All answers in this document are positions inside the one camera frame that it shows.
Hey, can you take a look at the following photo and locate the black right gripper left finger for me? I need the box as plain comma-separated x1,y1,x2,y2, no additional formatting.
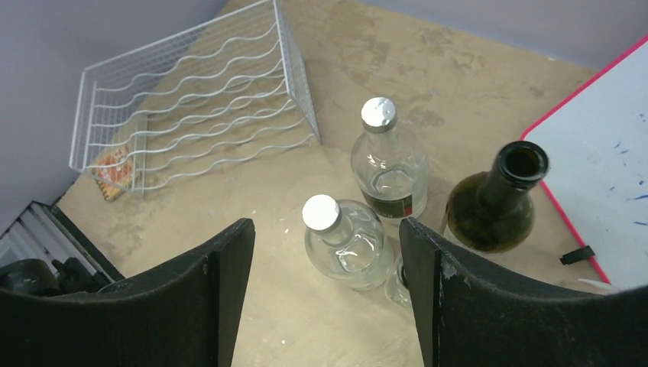
1,218,255,366

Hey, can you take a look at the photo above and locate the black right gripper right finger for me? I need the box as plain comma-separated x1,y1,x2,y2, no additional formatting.
399,219,647,366

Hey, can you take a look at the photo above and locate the dark green wine bottle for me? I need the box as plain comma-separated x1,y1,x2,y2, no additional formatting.
441,141,549,253

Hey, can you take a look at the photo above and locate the clear glass bottle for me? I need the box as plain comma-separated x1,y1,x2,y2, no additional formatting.
384,255,411,310

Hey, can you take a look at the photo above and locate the round clear bottle silver cap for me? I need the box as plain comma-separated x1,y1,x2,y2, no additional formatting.
302,194,395,291

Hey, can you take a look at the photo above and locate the tall clear bottle silver cap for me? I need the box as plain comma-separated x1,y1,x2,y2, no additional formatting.
351,96,429,220

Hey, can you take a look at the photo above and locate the black whiteboard clip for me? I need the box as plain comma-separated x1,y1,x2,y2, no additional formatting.
560,245,595,265

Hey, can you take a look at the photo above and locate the pink framed whiteboard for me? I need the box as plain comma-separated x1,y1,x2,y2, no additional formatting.
522,39,647,290

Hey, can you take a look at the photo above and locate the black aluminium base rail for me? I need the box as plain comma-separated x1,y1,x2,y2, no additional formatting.
1,201,125,297

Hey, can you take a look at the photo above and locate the white wire wine rack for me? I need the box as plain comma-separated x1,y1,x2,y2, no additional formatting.
68,1,321,194

